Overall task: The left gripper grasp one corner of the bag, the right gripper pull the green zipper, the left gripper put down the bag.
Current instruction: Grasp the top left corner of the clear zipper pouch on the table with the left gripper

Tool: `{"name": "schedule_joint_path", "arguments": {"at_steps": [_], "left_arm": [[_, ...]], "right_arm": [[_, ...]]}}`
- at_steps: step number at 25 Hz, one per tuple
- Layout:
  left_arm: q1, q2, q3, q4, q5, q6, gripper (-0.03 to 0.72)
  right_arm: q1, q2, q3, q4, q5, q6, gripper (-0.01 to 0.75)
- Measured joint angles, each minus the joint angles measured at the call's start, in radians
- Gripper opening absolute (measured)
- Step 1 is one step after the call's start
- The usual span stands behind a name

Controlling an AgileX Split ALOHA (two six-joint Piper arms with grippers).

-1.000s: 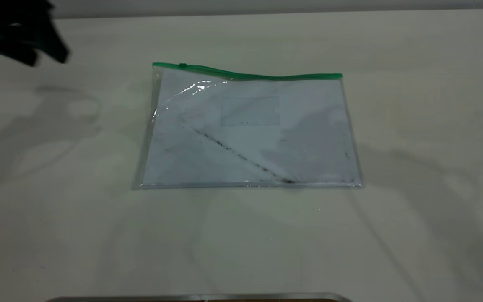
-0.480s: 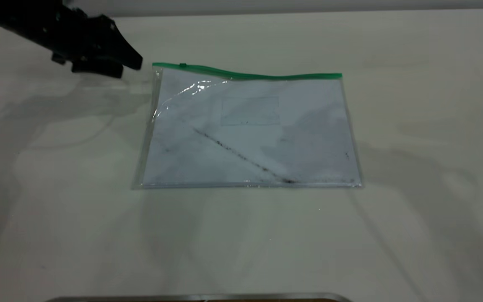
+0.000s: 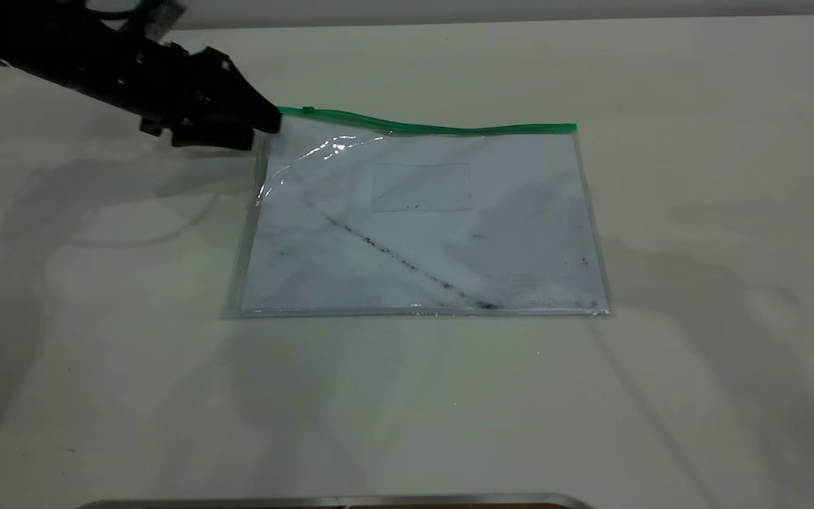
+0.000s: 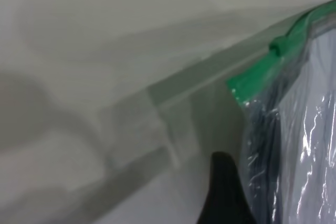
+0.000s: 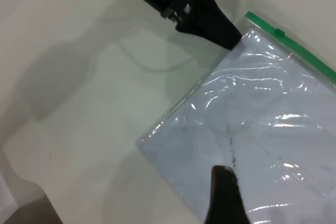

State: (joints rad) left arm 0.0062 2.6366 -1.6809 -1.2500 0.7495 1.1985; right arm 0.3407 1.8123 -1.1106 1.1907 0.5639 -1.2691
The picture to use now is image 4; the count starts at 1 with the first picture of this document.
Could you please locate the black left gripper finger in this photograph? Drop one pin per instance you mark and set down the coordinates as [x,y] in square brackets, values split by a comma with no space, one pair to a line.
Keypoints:
[223,197]

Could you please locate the clear zip bag green zipper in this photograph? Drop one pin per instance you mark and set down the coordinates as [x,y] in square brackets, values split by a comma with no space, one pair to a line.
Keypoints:
[262,77]

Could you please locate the green zipper slider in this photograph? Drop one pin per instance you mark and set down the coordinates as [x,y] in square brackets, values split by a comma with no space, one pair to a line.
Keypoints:
[277,45]

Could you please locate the clear plastic zip bag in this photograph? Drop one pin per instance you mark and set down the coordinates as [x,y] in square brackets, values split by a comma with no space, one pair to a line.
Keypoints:
[309,82]

